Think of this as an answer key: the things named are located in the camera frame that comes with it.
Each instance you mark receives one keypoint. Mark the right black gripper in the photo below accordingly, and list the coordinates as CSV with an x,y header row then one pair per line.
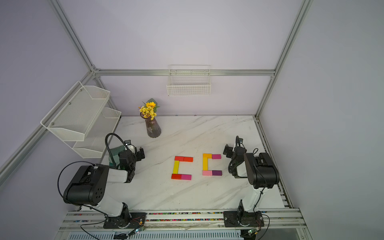
x,y
229,150

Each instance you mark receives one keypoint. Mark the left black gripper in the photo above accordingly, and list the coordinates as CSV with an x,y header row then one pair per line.
x,y
137,154

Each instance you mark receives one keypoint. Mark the magenta block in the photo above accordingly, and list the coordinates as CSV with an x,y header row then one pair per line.
x,y
216,156
186,177

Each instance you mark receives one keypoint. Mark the orange block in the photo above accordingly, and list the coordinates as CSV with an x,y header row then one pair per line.
x,y
207,155

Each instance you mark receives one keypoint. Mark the purple block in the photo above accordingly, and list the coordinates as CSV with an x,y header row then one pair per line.
x,y
217,173

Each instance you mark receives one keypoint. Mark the yellow block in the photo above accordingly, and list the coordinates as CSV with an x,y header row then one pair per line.
x,y
176,167
205,164

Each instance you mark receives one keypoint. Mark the pink block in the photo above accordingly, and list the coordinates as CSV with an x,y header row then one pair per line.
x,y
207,173

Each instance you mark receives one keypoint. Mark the red block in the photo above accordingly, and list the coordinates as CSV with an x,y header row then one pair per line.
x,y
179,158
188,159
176,177

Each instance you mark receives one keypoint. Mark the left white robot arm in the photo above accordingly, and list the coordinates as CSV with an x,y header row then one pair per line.
x,y
88,186

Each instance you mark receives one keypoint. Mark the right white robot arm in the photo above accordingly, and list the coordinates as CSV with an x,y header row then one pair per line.
x,y
257,167

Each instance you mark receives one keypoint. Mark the dark glass vase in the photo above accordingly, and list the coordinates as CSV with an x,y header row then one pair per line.
x,y
153,128

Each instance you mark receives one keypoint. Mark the yellow flower bouquet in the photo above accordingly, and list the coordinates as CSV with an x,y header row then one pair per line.
x,y
149,109

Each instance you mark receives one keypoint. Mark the white two-tier mesh shelf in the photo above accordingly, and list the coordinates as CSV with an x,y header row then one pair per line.
x,y
82,119

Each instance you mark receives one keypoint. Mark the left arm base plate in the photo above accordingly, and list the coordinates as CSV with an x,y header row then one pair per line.
x,y
133,221

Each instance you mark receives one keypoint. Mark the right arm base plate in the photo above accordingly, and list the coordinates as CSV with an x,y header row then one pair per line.
x,y
245,219

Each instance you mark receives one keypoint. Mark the white wire wall basket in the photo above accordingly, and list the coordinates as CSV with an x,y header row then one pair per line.
x,y
183,85

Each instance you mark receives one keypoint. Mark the aluminium frame back bar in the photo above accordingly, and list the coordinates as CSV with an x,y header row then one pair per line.
x,y
164,72

